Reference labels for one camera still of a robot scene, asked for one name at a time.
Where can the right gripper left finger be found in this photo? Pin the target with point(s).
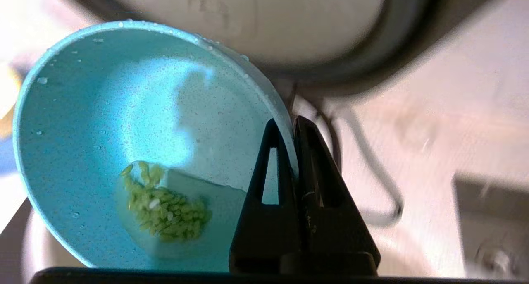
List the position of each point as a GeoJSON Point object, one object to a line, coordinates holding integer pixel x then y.
{"type": "Point", "coordinates": [264, 234]}

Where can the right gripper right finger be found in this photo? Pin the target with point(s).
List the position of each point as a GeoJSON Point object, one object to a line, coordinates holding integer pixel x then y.
{"type": "Point", "coordinates": [339, 238]}

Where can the teal plastic bowl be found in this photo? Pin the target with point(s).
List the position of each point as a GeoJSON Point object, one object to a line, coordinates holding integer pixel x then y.
{"type": "Point", "coordinates": [82, 131]}

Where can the black rice cooker body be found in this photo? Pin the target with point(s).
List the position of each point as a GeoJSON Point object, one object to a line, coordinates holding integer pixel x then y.
{"type": "Point", "coordinates": [413, 48]}

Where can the stainless steel sink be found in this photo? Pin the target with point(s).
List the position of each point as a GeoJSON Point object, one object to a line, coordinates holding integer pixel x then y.
{"type": "Point", "coordinates": [492, 218]}

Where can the blue plate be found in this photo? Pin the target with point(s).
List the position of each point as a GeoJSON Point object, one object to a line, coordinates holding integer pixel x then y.
{"type": "Point", "coordinates": [6, 156]}

